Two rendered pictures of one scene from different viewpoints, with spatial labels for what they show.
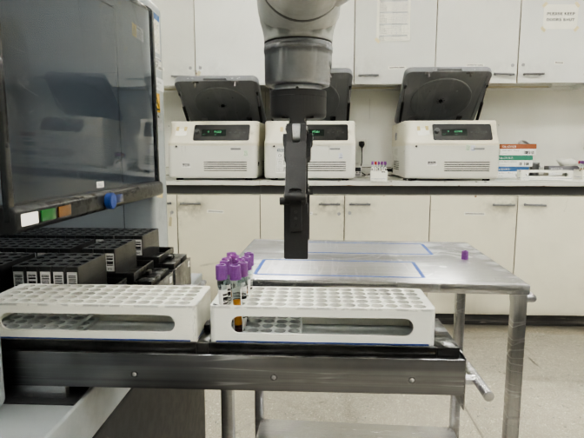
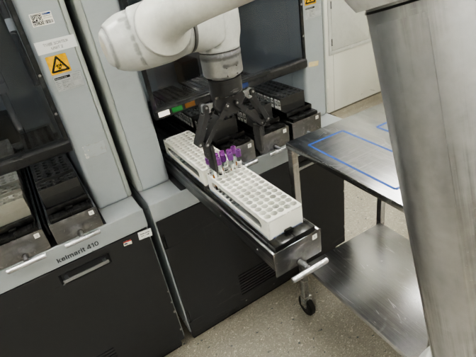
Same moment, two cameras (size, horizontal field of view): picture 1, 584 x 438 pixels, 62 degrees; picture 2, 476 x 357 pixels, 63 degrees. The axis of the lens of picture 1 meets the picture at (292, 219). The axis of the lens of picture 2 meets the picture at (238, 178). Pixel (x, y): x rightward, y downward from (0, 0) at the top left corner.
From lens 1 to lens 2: 0.86 m
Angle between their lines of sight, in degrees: 61
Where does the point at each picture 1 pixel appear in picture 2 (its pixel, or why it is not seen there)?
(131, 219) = (295, 79)
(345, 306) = (246, 198)
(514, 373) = not seen: hidden behind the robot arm
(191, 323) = (202, 178)
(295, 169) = (198, 130)
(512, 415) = not seen: hidden behind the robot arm
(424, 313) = (263, 222)
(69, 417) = (176, 195)
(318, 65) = (213, 70)
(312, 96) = (216, 86)
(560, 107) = not seen: outside the picture
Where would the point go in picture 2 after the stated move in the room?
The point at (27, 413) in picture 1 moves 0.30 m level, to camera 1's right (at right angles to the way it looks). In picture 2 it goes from (168, 187) to (215, 227)
